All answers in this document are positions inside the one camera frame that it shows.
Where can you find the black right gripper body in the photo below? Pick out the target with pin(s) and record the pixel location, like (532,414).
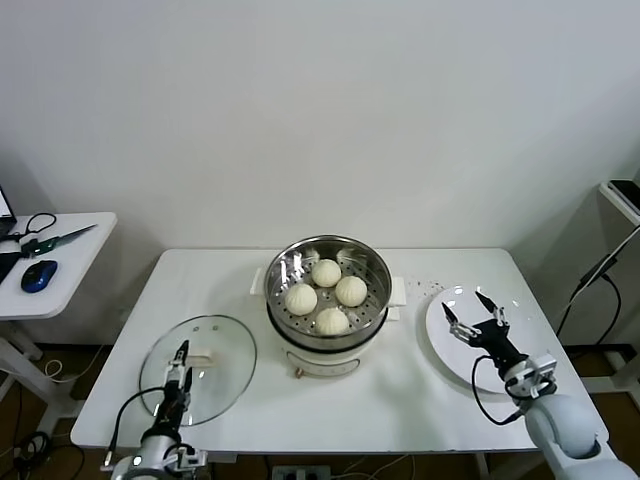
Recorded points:
(500,345)

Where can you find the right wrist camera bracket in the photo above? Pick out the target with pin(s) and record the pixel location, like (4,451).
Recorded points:
(537,372)

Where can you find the blue computer mouse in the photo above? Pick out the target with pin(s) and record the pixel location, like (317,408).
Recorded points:
(39,276)

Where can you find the flat black pad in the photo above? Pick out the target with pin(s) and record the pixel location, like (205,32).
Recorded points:
(6,262)

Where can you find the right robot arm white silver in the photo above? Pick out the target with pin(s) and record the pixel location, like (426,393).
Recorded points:
(565,420)

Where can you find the white steamed baozi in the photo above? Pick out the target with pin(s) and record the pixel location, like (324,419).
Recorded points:
(326,273)
(351,291)
(331,321)
(301,299)

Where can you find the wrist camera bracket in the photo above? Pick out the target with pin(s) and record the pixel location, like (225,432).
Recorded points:
(192,457)
(537,372)

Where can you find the steel steamer pot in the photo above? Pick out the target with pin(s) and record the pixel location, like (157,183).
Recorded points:
(320,362)

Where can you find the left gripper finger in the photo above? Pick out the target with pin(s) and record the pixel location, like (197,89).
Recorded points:
(188,384)
(177,367)

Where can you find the black laptop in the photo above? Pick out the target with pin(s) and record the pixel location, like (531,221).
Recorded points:
(4,205)

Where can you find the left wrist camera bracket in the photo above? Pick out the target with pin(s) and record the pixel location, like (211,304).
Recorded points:
(192,457)

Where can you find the stainless steel steamer basket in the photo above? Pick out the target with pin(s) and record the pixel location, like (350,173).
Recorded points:
(375,270)

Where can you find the large white plate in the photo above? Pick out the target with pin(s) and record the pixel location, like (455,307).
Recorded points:
(525,320)

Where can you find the black phone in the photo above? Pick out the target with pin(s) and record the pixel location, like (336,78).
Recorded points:
(625,192)

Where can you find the round glass pot lid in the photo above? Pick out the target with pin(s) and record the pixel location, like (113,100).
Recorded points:
(225,340)

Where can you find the green pointed tool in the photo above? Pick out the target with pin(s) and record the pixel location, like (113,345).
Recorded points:
(42,245)

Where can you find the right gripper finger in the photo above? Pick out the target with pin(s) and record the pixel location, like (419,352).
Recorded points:
(460,330)
(497,316)

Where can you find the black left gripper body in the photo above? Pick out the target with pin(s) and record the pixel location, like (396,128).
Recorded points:
(174,407)

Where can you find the white side table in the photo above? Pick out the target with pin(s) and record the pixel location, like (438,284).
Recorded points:
(75,280)

